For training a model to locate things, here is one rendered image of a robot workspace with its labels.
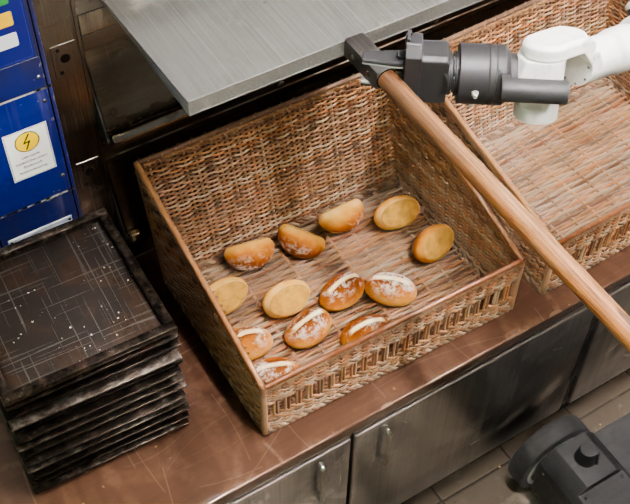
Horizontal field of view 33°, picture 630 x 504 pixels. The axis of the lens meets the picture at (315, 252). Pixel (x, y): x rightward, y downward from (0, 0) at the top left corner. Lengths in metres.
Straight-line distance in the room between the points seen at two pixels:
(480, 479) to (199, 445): 0.86
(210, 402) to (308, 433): 0.19
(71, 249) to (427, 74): 0.65
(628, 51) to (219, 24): 0.62
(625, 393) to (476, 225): 0.84
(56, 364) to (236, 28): 0.58
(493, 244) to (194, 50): 0.71
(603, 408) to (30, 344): 1.50
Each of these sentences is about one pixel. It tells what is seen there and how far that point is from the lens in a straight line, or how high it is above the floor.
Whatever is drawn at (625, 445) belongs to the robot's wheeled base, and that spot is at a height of 0.17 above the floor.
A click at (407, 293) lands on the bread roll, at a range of 2.02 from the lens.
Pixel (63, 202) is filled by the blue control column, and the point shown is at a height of 0.84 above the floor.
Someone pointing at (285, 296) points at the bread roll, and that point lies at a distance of 1.99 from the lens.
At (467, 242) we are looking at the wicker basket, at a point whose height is 0.63.
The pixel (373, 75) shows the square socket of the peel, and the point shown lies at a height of 1.20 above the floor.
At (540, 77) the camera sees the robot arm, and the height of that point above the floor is 1.22.
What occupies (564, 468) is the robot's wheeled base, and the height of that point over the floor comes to 0.20.
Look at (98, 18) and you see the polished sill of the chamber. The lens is 1.75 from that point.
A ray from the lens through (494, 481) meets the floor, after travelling 2.55.
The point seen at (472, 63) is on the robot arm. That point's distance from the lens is 1.55.
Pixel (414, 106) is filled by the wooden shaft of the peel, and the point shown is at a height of 1.21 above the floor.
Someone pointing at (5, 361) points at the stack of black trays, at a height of 0.87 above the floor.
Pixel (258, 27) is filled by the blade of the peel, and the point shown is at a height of 1.18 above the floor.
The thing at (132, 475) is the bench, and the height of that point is 0.58.
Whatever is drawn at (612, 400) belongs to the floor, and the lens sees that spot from 2.73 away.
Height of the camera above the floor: 2.23
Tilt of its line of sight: 50 degrees down
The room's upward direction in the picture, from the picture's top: 1 degrees clockwise
